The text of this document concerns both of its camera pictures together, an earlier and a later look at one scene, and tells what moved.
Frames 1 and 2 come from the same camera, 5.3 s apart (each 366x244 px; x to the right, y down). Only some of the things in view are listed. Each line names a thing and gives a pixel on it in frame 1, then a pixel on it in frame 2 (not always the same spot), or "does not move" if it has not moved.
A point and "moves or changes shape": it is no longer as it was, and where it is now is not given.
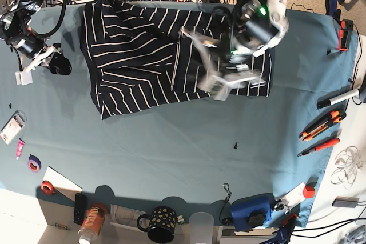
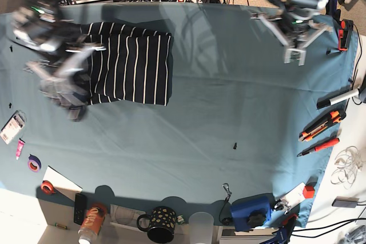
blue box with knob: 253,212 does not move
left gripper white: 58,65 → 301,50
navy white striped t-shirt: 143,56 moves or changes shape
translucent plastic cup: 201,225 does not move
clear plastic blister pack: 13,127 does not move
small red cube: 308,191 does not move
